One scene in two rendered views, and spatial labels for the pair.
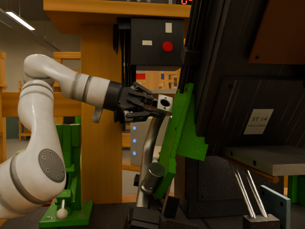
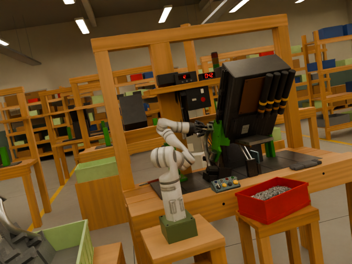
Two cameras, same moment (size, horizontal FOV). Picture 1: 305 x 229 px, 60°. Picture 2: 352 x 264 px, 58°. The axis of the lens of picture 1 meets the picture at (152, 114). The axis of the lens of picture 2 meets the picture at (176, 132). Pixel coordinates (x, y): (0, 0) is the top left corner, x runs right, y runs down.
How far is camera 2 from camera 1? 144 cm
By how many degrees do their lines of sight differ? 8
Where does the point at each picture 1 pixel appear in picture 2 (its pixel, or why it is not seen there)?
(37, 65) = (164, 123)
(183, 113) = (220, 131)
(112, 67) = (176, 110)
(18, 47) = not seen: outside the picture
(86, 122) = not seen: hidden behind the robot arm
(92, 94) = (184, 129)
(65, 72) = (173, 123)
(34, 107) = (175, 139)
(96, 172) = not seen: hidden behind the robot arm
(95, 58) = (168, 108)
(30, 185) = (190, 159)
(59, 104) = (152, 132)
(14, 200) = (186, 164)
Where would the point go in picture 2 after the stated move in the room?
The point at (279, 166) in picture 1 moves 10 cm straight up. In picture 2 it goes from (251, 142) to (248, 125)
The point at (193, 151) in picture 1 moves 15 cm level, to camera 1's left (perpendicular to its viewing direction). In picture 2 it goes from (225, 143) to (202, 147)
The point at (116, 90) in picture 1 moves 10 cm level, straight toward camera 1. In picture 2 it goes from (192, 125) to (197, 127)
